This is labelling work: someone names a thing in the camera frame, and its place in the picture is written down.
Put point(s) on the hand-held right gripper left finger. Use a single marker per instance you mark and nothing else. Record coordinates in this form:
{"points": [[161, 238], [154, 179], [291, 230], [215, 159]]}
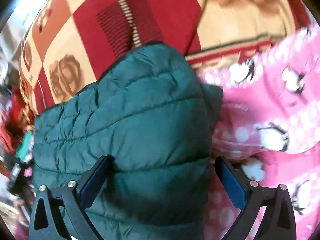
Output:
{"points": [[93, 180]]}

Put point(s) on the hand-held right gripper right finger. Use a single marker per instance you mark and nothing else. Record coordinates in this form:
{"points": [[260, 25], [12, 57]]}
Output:
{"points": [[231, 182]]}

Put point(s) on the dark green puffer jacket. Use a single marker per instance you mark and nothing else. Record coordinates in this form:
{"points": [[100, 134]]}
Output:
{"points": [[125, 110]]}

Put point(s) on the pink penguin print blanket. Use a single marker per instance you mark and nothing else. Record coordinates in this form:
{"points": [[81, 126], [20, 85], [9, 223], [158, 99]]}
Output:
{"points": [[270, 120]]}

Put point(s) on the teal green cloth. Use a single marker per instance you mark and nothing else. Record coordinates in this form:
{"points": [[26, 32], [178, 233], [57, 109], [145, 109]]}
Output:
{"points": [[27, 146]]}

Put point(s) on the black object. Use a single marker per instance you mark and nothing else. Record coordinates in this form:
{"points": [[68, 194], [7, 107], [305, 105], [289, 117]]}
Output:
{"points": [[13, 175]]}

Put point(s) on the red cloth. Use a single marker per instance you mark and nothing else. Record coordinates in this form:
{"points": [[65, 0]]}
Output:
{"points": [[10, 130]]}

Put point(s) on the red cream rose print blanket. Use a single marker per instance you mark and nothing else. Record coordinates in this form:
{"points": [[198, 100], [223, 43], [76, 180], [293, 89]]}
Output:
{"points": [[155, 17]]}

